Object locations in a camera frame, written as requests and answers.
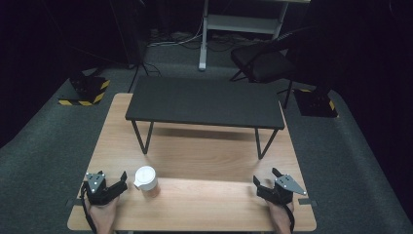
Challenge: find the black shelf with metal legs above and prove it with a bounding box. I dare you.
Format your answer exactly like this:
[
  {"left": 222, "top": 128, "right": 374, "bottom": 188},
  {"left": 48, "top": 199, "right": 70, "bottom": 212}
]
[{"left": 125, "top": 75, "right": 286, "bottom": 161}]

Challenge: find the black chair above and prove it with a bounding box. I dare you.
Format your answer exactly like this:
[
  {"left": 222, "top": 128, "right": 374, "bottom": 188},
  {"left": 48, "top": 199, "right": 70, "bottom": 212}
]
[{"left": 229, "top": 30, "right": 298, "bottom": 110}]

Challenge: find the white metal desk frame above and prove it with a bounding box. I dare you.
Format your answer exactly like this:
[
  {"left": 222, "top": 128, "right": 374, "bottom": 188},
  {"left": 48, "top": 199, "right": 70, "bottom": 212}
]
[{"left": 198, "top": 0, "right": 312, "bottom": 72}]

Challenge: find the person's right hand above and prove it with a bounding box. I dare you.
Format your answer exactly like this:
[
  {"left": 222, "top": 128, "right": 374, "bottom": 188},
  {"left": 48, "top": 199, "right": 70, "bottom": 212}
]
[{"left": 266, "top": 198, "right": 296, "bottom": 234}]

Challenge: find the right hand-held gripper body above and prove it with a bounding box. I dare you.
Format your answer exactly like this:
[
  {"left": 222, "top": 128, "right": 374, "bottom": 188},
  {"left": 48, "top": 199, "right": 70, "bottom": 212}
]
[{"left": 257, "top": 174, "right": 308, "bottom": 207}]

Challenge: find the white cable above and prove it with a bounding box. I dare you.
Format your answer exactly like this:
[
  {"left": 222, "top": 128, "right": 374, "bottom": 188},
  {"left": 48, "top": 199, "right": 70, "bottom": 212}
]
[{"left": 147, "top": 18, "right": 205, "bottom": 48}]

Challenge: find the white-lidded jar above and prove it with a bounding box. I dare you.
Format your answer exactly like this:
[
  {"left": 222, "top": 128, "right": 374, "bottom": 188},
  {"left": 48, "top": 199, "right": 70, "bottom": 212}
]
[{"left": 132, "top": 165, "right": 162, "bottom": 199}]

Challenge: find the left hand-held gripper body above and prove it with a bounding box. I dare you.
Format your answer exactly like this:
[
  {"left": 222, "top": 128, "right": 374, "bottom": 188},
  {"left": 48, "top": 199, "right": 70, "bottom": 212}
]
[{"left": 81, "top": 172, "right": 129, "bottom": 207}]

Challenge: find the black strap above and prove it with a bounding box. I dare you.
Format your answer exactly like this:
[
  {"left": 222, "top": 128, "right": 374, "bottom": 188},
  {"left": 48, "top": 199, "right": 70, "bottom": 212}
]
[
  {"left": 79, "top": 181, "right": 98, "bottom": 234},
  {"left": 283, "top": 202, "right": 296, "bottom": 234}
]

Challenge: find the yellow-black striped stand base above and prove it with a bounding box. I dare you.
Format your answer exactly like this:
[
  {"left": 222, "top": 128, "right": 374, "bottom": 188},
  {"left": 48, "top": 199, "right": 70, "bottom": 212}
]
[
  {"left": 57, "top": 75, "right": 111, "bottom": 107},
  {"left": 292, "top": 87, "right": 339, "bottom": 119}
]

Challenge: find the person's left hand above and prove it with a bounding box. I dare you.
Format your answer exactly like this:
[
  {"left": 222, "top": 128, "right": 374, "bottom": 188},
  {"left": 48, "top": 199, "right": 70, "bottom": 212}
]
[{"left": 87, "top": 196, "right": 121, "bottom": 234}]

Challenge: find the black tripod stand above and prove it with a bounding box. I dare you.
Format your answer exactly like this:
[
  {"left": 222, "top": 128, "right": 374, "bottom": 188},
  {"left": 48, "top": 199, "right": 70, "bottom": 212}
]
[{"left": 127, "top": 48, "right": 150, "bottom": 94}]

